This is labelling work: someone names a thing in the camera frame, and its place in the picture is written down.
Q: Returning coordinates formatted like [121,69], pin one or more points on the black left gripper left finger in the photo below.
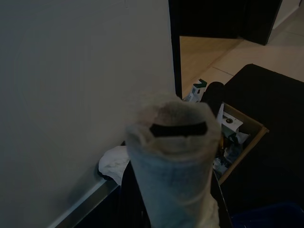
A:
[133,204]

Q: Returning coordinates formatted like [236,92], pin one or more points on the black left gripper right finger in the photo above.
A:
[225,213]

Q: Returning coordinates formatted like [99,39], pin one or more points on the black floor mat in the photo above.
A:
[273,107]

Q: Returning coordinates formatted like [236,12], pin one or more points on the white crumpled paper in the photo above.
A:
[114,164]

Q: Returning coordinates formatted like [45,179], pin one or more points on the brown cardboard box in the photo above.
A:
[251,126]

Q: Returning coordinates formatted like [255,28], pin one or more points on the white carton round print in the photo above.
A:
[231,121]

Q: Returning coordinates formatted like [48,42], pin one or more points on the black cylindrical object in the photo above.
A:
[215,97]

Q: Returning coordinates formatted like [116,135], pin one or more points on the white green carton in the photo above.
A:
[197,91]

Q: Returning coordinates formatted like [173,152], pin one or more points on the wall baseboard strip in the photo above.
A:
[90,199]

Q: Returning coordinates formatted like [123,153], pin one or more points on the dark door frame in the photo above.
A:
[175,47]

